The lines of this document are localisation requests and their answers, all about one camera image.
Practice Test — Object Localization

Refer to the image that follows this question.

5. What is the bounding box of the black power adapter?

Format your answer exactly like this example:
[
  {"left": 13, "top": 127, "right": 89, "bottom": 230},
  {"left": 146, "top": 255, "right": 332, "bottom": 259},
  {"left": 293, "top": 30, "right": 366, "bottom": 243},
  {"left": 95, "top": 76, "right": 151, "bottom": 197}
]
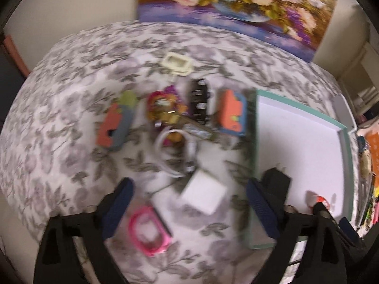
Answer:
[{"left": 260, "top": 167, "right": 292, "bottom": 208}]

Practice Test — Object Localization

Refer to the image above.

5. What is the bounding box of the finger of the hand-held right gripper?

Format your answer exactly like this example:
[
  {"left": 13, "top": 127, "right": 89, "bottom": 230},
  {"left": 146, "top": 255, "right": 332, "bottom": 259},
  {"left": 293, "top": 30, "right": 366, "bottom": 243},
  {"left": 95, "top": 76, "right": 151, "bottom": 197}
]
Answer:
[{"left": 338, "top": 217, "right": 368, "bottom": 261}]

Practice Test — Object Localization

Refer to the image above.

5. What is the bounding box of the black phone case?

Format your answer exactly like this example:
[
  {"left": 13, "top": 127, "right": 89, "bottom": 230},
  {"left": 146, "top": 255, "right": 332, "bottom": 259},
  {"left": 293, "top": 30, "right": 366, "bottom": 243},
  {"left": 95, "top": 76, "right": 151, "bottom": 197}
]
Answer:
[{"left": 189, "top": 78, "right": 212, "bottom": 125}]

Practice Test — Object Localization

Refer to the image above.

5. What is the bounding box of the grey leaf print blanket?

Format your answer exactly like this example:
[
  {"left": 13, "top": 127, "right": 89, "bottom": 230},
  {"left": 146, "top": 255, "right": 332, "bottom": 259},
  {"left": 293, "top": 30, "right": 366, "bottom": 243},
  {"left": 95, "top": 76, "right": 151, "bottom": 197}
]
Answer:
[{"left": 0, "top": 21, "right": 360, "bottom": 284}]

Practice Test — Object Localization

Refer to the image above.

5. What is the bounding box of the orange and grey phone case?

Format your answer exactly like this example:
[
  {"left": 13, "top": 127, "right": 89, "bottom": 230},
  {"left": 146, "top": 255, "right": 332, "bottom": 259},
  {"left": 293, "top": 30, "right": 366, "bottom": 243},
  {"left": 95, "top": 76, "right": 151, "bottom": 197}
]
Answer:
[{"left": 95, "top": 90, "right": 140, "bottom": 151}]

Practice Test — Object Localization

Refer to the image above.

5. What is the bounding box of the gold black patterned box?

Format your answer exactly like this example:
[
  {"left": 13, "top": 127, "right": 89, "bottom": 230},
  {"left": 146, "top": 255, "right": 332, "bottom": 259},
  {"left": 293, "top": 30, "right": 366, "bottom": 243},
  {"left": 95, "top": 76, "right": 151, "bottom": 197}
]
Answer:
[{"left": 170, "top": 114, "right": 217, "bottom": 141}]

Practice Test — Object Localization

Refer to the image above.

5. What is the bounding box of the reddish brown bed edge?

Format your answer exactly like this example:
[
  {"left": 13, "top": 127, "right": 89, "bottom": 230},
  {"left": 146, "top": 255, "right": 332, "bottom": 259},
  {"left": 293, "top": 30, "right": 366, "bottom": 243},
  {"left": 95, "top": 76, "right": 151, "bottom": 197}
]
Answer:
[{"left": 3, "top": 34, "right": 32, "bottom": 78}]

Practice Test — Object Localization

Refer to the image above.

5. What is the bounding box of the orange and blue phone case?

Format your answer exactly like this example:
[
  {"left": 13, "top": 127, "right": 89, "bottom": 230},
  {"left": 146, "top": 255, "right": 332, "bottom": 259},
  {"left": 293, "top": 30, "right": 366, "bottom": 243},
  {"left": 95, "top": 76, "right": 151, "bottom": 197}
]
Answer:
[{"left": 214, "top": 89, "right": 248, "bottom": 137}]

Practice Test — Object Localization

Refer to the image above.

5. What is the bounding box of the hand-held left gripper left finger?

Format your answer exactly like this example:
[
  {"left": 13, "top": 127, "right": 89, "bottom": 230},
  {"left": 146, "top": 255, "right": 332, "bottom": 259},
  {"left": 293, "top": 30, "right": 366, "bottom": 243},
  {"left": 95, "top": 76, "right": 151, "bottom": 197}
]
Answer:
[{"left": 33, "top": 177, "right": 134, "bottom": 284}]

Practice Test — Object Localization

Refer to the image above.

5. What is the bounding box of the cream shelf unit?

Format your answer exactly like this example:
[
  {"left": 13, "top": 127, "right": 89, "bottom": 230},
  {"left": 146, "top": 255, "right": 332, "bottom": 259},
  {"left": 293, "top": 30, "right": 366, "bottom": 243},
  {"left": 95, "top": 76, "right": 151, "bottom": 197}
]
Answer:
[{"left": 338, "top": 40, "right": 379, "bottom": 119}]

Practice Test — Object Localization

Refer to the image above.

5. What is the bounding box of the red and white small box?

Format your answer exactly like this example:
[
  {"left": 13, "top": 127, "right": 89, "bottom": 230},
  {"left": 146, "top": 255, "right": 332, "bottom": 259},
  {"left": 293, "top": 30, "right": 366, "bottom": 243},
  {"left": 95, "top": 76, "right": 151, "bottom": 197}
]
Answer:
[{"left": 306, "top": 191, "right": 334, "bottom": 213}]

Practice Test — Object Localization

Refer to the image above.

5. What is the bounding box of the pink and yellow toy figure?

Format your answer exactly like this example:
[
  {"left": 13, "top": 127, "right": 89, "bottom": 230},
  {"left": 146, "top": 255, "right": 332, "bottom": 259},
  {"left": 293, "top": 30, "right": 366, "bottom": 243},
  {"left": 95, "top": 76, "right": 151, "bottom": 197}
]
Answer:
[{"left": 146, "top": 85, "right": 190, "bottom": 147}]

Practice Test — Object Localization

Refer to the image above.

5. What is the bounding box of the floral painting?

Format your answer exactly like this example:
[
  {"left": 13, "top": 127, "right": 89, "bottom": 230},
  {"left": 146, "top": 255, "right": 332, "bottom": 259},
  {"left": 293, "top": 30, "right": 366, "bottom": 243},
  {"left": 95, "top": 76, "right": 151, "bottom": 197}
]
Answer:
[{"left": 138, "top": 0, "right": 341, "bottom": 63}]

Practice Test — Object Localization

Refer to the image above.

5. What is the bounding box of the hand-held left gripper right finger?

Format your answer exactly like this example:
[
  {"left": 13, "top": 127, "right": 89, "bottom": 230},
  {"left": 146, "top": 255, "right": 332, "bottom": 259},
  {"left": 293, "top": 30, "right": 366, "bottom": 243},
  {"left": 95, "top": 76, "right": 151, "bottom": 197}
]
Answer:
[{"left": 246, "top": 179, "right": 350, "bottom": 284}]

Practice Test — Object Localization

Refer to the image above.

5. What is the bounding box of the pink frame case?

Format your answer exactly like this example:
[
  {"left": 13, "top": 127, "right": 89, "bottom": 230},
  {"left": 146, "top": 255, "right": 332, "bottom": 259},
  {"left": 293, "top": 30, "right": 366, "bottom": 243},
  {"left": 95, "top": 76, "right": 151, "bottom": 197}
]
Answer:
[{"left": 128, "top": 205, "right": 173, "bottom": 257}]

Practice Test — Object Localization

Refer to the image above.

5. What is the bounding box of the cream phone case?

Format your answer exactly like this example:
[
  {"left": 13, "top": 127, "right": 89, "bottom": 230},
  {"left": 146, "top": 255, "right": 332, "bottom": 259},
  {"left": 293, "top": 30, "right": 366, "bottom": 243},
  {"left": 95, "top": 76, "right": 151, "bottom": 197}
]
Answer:
[{"left": 160, "top": 52, "right": 193, "bottom": 76}]

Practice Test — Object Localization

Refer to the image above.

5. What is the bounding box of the teal-edged white tray box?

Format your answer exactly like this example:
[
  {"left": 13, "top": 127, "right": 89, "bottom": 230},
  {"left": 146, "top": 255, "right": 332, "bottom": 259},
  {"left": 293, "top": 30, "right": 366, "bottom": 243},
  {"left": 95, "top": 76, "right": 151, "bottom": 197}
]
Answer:
[{"left": 243, "top": 89, "right": 359, "bottom": 250}]

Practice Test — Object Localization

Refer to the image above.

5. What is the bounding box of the white charger cube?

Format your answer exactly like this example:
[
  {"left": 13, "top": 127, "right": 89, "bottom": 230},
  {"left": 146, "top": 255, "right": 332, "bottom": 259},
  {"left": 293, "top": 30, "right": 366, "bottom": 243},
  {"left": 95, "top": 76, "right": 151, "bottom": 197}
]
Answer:
[{"left": 179, "top": 170, "right": 228, "bottom": 215}]

